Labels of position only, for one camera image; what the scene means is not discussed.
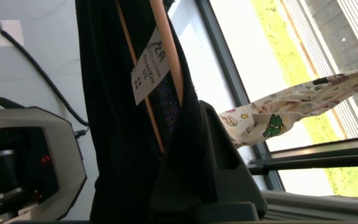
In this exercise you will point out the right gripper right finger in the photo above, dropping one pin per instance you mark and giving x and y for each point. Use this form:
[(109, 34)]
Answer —
[(238, 189)]

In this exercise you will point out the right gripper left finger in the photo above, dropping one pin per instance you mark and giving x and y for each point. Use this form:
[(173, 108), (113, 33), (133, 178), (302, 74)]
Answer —
[(182, 174)]

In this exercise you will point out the black garment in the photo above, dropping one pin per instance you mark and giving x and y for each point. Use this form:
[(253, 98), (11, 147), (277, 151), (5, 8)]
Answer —
[(110, 93)]

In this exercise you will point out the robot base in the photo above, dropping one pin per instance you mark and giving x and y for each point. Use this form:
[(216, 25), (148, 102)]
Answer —
[(57, 124)]

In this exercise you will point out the black clothes rack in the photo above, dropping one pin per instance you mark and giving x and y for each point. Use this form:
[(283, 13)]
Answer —
[(322, 162)]

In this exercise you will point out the cream printed garment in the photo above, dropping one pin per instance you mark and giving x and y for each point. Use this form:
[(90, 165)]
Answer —
[(275, 115)]

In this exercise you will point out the white curtain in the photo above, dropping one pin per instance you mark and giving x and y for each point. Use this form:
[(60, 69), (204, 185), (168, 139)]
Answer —
[(322, 205)]

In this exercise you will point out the window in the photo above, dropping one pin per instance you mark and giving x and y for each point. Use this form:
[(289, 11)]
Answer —
[(244, 46)]

